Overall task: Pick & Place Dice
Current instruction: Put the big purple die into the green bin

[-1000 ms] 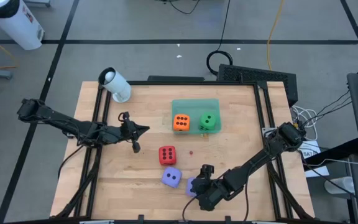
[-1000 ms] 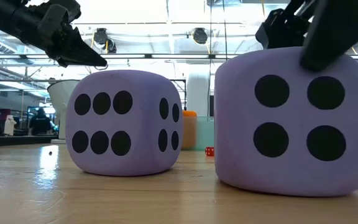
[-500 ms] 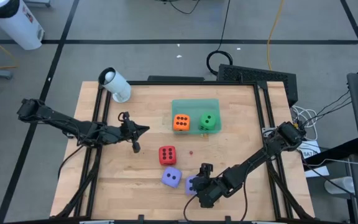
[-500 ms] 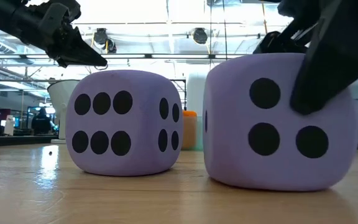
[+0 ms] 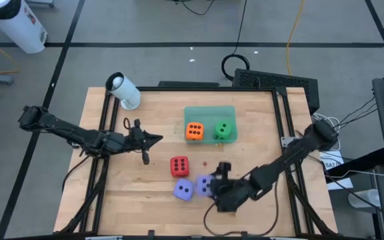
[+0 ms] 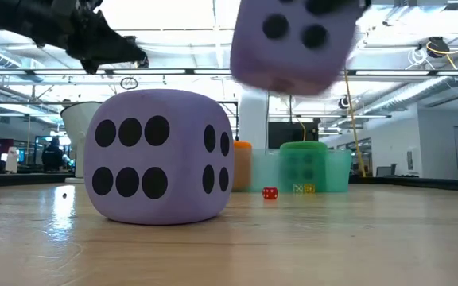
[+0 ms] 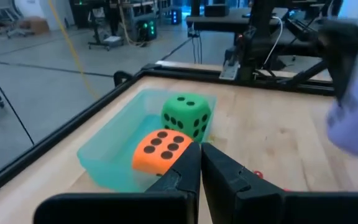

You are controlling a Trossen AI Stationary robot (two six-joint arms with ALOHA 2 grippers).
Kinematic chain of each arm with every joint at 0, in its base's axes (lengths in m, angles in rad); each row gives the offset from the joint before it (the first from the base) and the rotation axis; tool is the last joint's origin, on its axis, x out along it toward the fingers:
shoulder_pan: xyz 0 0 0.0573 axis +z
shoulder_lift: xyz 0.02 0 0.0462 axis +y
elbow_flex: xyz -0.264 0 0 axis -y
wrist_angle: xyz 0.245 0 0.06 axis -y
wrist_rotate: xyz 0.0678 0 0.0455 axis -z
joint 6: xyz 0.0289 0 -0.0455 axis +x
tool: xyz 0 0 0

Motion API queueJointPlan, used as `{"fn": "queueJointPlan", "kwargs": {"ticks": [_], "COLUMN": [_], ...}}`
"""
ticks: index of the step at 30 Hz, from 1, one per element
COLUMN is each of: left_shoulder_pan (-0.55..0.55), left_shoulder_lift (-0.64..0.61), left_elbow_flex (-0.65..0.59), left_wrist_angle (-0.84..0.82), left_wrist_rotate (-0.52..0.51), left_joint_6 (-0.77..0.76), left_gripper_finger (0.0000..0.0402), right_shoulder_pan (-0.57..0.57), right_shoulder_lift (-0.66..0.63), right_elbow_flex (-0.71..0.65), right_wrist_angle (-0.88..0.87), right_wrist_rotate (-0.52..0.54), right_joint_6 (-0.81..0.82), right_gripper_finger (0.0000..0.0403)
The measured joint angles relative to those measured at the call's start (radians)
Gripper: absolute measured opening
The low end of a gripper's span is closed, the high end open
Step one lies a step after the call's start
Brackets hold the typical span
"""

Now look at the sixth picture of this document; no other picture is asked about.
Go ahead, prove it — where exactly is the black wall screen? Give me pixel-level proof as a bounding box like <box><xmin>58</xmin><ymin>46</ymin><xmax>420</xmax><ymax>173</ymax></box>
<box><xmin>267</xmin><ymin>121</ymin><xmax>320</xmax><ymax>150</ymax></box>

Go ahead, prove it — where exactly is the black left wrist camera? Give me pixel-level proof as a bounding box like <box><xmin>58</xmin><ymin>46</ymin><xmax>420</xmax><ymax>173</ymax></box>
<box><xmin>49</xmin><ymin>0</ymin><xmax>103</xmax><ymax>14</ymax></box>

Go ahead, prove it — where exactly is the black ceiling cable reel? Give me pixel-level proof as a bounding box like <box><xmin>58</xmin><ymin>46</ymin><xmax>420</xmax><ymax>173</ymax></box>
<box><xmin>426</xmin><ymin>36</ymin><xmax>451</xmax><ymax>60</ymax></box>

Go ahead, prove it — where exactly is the green foam die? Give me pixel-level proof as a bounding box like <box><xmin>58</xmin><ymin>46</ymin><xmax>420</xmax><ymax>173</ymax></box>
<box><xmin>279</xmin><ymin>141</ymin><xmax>329</xmax><ymax>194</ymax></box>

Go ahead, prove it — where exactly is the small red die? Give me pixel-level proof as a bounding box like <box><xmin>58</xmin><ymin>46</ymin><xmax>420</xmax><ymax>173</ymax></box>
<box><xmin>262</xmin><ymin>186</ymin><xmax>280</xmax><ymax>201</ymax></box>

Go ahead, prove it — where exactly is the orange foam die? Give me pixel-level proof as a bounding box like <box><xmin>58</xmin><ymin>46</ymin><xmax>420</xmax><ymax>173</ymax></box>
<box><xmin>232</xmin><ymin>141</ymin><xmax>254</xmax><ymax>193</ymax></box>

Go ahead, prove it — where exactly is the teal translucent plastic bin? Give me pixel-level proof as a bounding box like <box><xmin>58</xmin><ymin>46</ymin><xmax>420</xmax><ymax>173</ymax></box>
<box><xmin>250</xmin><ymin>148</ymin><xmax>353</xmax><ymax>194</ymax></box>

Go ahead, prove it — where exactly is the yellow hanging cable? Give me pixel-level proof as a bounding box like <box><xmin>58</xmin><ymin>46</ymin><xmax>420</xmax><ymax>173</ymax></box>
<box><xmin>343</xmin><ymin>68</ymin><xmax>367</xmax><ymax>178</ymax></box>

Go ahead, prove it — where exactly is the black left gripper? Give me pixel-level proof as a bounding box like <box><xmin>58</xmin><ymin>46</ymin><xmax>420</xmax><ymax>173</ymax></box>
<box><xmin>14</xmin><ymin>6</ymin><xmax>150</xmax><ymax>75</ymax></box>

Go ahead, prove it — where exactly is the person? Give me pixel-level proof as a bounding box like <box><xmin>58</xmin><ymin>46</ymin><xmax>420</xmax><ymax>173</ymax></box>
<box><xmin>41</xmin><ymin>136</ymin><xmax>66</xmax><ymax>173</ymax></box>

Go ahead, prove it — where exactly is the purple foam die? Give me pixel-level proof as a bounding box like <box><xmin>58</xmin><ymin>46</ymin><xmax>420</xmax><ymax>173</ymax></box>
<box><xmin>230</xmin><ymin>0</ymin><xmax>367</xmax><ymax>97</ymax></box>
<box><xmin>83</xmin><ymin>88</ymin><xmax>236</xmax><ymax>226</ymax></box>

